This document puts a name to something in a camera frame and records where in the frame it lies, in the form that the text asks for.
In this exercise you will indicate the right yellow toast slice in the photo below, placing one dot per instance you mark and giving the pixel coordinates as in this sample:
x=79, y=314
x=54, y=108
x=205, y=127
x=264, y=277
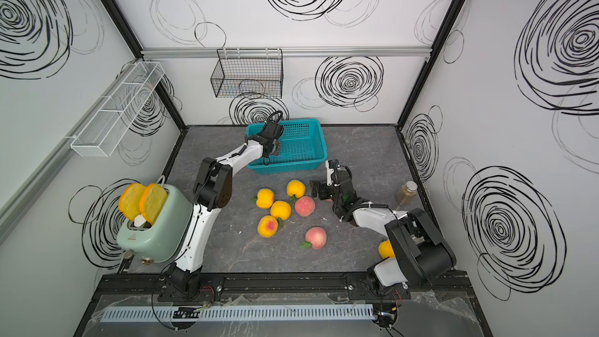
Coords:
x=152, y=201

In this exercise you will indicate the yellow red peach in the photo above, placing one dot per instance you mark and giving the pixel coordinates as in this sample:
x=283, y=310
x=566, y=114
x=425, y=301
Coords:
x=268, y=226

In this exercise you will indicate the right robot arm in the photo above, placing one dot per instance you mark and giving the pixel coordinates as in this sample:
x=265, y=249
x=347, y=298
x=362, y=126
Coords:
x=421, y=252

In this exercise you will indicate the brown spice jar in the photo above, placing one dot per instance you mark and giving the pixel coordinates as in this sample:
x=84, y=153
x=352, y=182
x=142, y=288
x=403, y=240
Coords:
x=406, y=193

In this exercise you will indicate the yellow toast slice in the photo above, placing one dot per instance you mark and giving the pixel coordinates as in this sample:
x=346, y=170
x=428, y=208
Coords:
x=129, y=202
x=152, y=201

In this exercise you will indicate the left yellow toast slice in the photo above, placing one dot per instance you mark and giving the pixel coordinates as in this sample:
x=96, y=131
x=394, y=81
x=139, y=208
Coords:
x=129, y=202

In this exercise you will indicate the yellow peach top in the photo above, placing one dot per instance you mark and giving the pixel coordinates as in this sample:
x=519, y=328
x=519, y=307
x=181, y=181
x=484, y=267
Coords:
x=295, y=189

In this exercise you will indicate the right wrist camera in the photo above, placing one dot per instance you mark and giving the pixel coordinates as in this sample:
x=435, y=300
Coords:
x=332, y=172

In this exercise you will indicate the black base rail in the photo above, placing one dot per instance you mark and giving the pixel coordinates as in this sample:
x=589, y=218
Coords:
x=221, y=287

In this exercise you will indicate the teal plastic basket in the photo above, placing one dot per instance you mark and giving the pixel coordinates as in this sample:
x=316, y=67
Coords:
x=303, y=147

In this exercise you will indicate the black wire wall basket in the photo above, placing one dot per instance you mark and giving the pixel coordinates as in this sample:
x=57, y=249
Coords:
x=242, y=71

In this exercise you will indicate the pink peach centre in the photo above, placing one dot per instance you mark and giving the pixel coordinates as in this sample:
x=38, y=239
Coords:
x=305, y=206

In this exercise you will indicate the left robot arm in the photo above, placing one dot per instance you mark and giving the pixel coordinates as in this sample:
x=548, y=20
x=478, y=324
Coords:
x=212, y=192

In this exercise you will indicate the white mesh wall shelf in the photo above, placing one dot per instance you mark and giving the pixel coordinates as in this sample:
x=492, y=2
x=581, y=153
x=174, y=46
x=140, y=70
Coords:
x=133, y=106

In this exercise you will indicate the white slotted cable duct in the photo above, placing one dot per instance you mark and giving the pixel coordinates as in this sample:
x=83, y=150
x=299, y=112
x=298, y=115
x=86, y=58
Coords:
x=171, y=314

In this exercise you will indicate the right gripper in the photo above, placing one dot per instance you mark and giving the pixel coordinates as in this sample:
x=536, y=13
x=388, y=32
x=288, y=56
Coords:
x=315, y=188

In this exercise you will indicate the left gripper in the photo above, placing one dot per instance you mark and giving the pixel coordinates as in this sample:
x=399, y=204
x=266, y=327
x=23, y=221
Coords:
x=277, y=147

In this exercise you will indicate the mint green toaster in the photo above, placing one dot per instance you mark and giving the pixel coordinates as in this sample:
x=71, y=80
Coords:
x=162, y=240

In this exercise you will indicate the pink peach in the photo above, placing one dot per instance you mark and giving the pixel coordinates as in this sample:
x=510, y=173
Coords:
x=305, y=206
x=315, y=238

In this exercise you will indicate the pink peach bottom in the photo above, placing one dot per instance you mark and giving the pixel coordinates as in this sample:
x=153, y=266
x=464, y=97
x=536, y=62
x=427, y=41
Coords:
x=315, y=238

